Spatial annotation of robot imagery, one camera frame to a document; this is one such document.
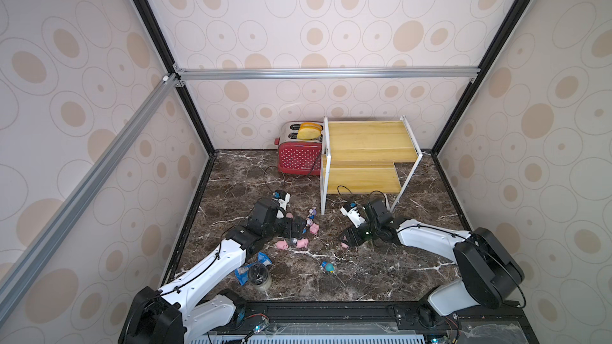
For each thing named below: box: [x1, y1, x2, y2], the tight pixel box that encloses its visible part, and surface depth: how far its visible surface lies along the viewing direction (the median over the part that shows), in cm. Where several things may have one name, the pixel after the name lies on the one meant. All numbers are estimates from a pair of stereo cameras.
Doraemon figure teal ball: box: [321, 261, 336, 274], surface depth 85 cm
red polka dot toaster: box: [274, 121, 323, 176], surface depth 104 cm
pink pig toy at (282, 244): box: [274, 239, 290, 251], surface depth 89 cm
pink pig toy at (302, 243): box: [296, 238, 310, 249], surface depth 89 cm
